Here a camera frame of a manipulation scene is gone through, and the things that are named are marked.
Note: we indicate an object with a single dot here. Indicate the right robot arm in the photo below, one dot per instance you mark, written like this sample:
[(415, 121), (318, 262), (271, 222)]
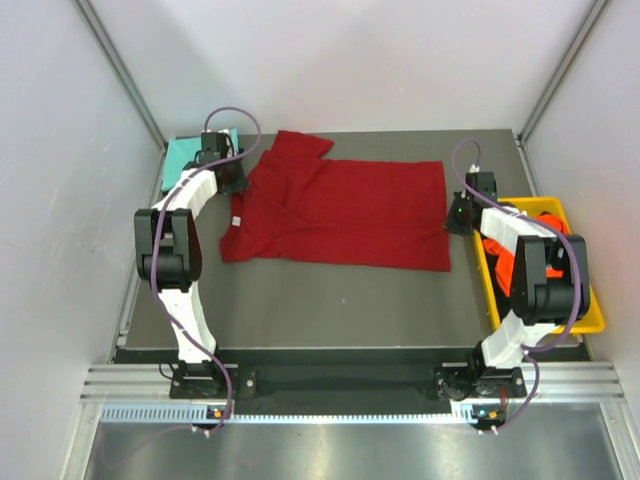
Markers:
[(539, 267)]

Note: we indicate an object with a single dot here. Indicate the folded teal t-shirt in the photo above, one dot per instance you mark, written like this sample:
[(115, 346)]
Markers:
[(183, 150)]

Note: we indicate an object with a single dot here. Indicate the aluminium frame rail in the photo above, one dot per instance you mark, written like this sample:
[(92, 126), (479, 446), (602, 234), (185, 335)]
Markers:
[(560, 382)]

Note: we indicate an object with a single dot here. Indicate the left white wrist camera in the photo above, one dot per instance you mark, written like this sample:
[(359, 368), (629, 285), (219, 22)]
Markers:
[(216, 141)]

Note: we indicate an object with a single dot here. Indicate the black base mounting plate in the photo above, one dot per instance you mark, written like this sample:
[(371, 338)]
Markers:
[(345, 381)]

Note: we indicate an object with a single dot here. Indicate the dark red t-shirt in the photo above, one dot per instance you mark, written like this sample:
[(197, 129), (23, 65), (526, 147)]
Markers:
[(303, 206)]

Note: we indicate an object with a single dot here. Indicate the orange t-shirt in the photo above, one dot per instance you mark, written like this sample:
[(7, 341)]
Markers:
[(504, 260)]

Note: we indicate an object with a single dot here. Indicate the grey slotted cable duct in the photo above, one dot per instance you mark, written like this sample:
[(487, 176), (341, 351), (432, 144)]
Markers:
[(210, 415)]

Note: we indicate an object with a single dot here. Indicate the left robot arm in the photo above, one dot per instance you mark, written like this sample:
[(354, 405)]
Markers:
[(169, 259)]

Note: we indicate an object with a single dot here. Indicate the yellow plastic bin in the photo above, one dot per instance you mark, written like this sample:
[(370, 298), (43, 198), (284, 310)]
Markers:
[(591, 322)]

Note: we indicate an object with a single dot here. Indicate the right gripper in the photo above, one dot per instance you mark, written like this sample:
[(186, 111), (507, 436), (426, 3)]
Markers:
[(451, 225)]

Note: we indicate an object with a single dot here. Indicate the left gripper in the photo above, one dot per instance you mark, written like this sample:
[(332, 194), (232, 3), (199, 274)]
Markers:
[(239, 184)]

